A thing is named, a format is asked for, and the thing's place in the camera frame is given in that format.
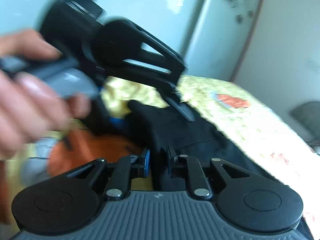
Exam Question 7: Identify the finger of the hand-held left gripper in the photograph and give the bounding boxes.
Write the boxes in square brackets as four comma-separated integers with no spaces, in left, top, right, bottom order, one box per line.
[107,24,196,123]
[94,66,127,130]

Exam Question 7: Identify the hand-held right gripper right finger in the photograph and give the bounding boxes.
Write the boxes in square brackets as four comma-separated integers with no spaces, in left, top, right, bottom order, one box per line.
[166,146,253,201]

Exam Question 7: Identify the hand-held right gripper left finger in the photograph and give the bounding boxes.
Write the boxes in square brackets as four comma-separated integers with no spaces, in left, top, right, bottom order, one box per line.
[67,149,151,201]

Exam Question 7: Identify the black pants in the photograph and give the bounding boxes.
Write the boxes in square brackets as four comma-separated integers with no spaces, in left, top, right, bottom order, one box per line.
[82,99,314,240]

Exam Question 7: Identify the person's left hand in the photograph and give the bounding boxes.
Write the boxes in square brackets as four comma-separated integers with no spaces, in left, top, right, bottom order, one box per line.
[0,29,92,161]

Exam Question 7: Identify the pale glossy wardrobe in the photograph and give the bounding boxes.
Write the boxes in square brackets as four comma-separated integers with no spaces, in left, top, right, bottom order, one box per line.
[0,0,266,81]

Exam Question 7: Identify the yellow floral bedspread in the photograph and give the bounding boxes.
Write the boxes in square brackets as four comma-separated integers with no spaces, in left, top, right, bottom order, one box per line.
[0,74,320,240]

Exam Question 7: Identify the grey pillow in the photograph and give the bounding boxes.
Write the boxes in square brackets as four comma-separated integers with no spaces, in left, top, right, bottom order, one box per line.
[291,101,320,143]

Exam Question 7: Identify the brown wooden door frame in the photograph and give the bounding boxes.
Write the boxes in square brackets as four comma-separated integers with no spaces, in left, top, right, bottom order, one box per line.
[229,0,269,82]

